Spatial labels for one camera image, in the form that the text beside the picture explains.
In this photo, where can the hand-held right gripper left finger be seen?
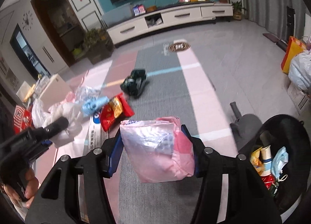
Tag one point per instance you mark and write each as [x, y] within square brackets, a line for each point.
[114, 158]

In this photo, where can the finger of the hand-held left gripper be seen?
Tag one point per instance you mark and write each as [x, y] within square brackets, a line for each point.
[58, 124]

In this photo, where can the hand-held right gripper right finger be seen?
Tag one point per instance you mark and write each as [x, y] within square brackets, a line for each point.
[198, 171]

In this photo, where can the pink plastic bag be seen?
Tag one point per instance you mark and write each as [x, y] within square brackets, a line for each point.
[158, 156]

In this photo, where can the red snack packet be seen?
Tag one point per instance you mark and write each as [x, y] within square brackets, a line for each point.
[114, 111]

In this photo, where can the yellow potato chip bag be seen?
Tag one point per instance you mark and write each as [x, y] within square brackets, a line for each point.
[256, 160]

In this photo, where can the white paper cup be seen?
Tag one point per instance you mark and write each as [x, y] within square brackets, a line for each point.
[266, 158]

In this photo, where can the dark green foil packet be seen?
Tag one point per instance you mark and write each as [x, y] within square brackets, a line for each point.
[133, 83]

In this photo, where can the blue face mask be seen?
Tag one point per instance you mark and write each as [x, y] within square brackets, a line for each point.
[280, 163]
[93, 106]

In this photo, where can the black trash bin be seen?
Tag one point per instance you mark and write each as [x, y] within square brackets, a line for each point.
[296, 136]

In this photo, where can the person's left hand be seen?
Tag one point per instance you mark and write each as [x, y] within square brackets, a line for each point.
[31, 185]

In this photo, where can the white plastic bag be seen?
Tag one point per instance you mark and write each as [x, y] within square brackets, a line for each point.
[60, 119]

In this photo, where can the red white paper box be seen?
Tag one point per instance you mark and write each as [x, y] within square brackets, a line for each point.
[23, 119]

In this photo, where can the white flat printed carton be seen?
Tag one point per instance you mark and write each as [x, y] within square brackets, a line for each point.
[97, 134]

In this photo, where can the white storage box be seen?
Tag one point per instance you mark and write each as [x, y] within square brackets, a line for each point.
[55, 86]

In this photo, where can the clear blue-printed plastic packet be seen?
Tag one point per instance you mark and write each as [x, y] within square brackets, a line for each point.
[87, 94]

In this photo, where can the large leafy potted plant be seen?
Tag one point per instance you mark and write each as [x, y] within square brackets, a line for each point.
[97, 44]

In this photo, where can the striped floor mat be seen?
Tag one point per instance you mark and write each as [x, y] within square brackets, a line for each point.
[170, 80]

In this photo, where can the grey storage bin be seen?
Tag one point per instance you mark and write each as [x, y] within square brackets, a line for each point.
[116, 15]

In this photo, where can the cardboard box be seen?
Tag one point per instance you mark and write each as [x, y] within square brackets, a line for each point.
[298, 97]

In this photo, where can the small blue red boxes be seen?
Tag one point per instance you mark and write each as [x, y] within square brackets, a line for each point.
[139, 10]

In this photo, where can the pale filled plastic bag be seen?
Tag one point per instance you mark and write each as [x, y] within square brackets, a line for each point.
[301, 70]

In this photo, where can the orange yellow shopping bag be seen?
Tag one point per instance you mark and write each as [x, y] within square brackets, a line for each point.
[291, 53]

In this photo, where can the white tv stand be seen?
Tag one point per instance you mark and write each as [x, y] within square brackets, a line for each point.
[170, 17]

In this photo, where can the small potted plant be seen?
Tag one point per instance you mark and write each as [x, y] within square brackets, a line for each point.
[238, 11]

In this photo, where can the black wall clock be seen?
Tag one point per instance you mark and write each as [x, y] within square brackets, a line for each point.
[27, 19]

